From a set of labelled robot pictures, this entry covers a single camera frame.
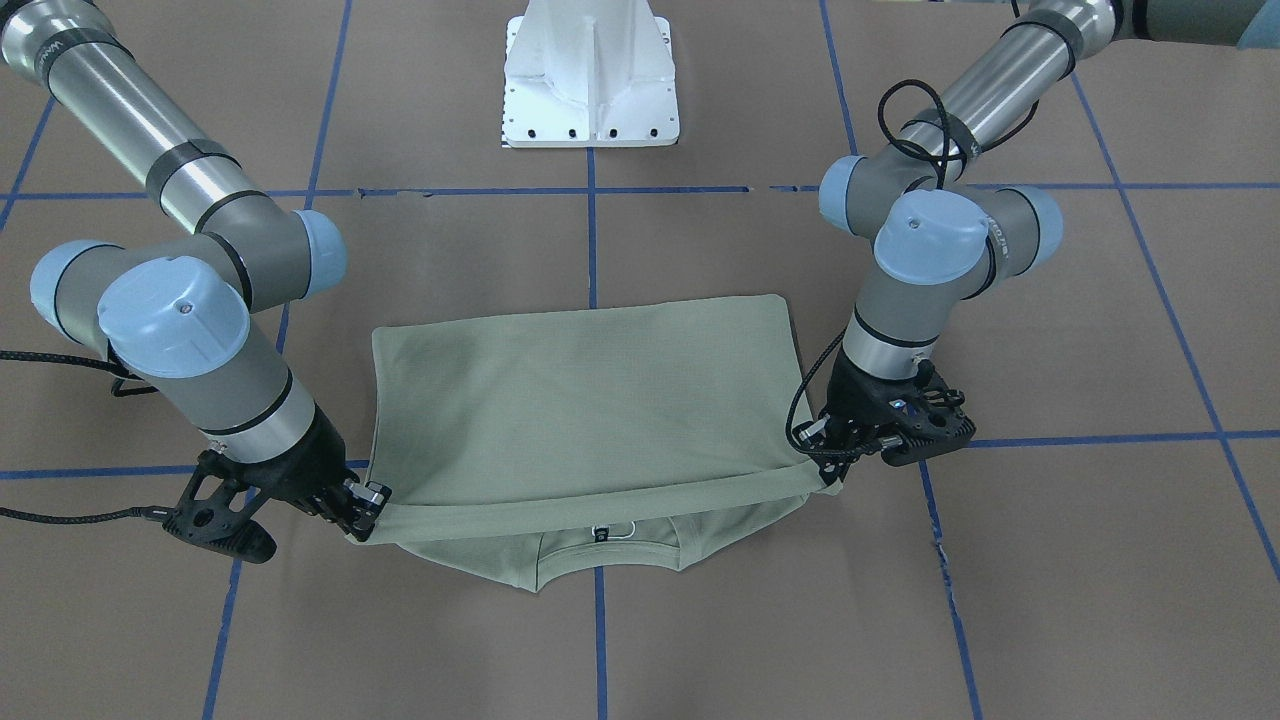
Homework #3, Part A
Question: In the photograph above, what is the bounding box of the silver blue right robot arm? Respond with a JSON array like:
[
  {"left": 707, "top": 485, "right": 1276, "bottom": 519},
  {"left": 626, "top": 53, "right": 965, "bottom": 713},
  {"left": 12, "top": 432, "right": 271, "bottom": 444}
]
[{"left": 3, "top": 1, "right": 390, "bottom": 562}]

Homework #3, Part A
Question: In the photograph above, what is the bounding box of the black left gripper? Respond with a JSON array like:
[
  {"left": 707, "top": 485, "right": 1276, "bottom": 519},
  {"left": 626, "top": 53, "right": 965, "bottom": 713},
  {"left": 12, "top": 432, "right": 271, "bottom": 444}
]
[{"left": 792, "top": 350, "right": 977, "bottom": 487}]

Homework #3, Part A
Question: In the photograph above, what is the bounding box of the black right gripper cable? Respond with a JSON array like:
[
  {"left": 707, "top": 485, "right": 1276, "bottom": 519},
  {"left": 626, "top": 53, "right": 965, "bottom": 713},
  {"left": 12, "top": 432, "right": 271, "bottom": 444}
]
[{"left": 0, "top": 348, "right": 175, "bottom": 527}]

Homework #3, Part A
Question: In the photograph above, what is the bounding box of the olive green long-sleeve shirt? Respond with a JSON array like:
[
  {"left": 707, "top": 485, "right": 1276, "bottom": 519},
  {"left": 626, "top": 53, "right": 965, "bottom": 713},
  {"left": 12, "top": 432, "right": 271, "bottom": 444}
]
[{"left": 367, "top": 295, "right": 837, "bottom": 592}]

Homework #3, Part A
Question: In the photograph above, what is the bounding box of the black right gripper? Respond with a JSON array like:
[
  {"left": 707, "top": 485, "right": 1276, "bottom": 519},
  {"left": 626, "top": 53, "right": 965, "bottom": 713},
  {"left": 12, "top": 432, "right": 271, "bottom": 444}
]
[{"left": 163, "top": 410, "right": 393, "bottom": 564}]

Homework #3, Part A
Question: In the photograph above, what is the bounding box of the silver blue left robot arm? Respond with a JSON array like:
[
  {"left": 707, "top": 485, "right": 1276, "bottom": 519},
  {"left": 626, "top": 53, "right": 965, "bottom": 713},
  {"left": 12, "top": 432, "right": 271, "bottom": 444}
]
[{"left": 788, "top": 1, "right": 1277, "bottom": 486}]

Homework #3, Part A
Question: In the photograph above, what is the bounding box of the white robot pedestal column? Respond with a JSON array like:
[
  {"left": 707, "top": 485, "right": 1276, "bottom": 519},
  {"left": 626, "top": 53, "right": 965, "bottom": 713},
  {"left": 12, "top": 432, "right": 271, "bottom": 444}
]
[{"left": 500, "top": 1, "right": 681, "bottom": 149}]

